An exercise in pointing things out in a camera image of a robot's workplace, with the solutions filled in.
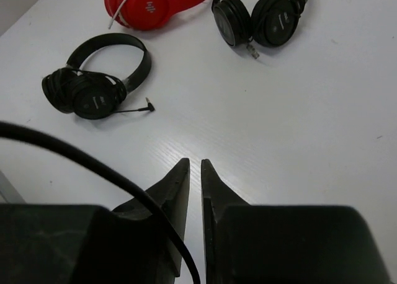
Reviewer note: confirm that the black headphones near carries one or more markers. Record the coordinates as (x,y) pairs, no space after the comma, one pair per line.
(94,95)

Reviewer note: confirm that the black headphones far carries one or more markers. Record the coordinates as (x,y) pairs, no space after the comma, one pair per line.
(269,23)

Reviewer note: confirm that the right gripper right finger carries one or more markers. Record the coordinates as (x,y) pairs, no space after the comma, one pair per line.
(247,243)

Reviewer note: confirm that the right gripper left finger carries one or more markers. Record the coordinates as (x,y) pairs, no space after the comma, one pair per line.
(85,244)

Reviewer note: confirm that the black headphones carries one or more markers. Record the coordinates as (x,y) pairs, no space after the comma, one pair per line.
(269,23)
(94,95)

